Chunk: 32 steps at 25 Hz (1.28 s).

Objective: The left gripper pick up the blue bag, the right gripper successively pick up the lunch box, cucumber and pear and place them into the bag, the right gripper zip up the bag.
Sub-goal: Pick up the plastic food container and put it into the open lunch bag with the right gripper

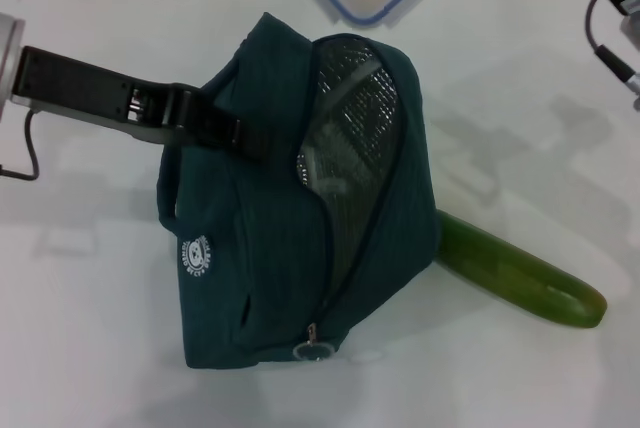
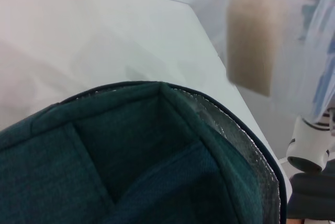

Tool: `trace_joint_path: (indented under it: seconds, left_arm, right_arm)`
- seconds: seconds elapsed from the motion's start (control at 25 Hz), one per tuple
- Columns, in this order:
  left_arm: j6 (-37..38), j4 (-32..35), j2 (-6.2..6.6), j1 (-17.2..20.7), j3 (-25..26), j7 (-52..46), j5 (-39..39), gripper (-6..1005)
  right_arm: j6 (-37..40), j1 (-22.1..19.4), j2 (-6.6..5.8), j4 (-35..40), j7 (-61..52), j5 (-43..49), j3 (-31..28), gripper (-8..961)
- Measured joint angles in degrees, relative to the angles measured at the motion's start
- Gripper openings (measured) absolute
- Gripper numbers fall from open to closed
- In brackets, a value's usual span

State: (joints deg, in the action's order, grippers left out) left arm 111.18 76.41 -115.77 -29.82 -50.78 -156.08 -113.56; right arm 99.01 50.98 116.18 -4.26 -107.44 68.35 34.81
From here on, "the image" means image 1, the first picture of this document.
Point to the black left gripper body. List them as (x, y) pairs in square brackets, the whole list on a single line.
[(75, 83)]

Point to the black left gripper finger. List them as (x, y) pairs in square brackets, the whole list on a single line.
[(225, 128)]

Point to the teal insulated lunch bag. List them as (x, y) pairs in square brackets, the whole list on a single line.
[(225, 248)]

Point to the green cucumber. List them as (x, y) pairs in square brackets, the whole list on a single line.
[(525, 278)]

